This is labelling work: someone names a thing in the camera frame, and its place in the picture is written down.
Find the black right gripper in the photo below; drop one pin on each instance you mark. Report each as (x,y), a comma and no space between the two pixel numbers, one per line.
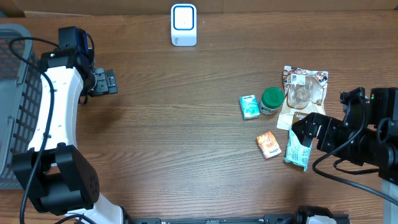
(331,135)

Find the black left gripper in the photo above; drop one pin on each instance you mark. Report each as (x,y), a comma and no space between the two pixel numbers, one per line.
(106,81)

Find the teal wipes packet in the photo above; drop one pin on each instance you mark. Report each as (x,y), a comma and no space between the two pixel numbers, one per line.
(297,153)

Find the brown snack bag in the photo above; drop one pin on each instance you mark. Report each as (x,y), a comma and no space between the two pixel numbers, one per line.
(305,93)

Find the orange tissue pack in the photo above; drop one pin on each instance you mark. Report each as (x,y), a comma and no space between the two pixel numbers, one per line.
(268,145)

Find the green lid jar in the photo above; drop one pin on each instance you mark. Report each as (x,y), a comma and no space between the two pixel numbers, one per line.
(271,99)

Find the teal tissue pack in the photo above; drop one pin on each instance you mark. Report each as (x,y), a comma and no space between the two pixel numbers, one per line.
(249,107)

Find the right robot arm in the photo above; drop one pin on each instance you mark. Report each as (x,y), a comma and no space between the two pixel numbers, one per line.
(366,135)

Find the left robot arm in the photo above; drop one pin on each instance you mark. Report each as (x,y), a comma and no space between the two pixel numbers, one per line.
(55,176)

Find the white barcode scanner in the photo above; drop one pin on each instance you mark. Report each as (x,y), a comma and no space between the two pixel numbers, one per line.
(183,25)

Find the grey plastic mesh basket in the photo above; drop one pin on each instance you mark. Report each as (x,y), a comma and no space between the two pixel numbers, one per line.
(20,102)

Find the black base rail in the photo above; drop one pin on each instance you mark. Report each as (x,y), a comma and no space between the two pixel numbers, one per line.
(266,219)

